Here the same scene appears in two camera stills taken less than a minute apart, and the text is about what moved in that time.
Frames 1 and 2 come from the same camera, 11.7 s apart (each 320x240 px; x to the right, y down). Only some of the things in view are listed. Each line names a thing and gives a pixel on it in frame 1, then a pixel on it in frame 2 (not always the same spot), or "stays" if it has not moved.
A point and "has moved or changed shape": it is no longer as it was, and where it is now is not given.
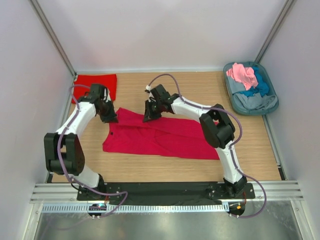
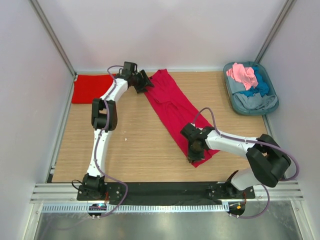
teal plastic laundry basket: x=250 y=90 stays
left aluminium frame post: x=45 y=22 stays
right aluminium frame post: x=274 y=30 stays
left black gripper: x=112 y=118 -> x=143 y=78
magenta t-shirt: x=180 y=137 has moved or changed shape
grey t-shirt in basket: x=256 y=102 stays
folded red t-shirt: x=82 y=85 stays
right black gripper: x=149 y=116 -> x=195 y=157
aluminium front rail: x=68 y=193 stays
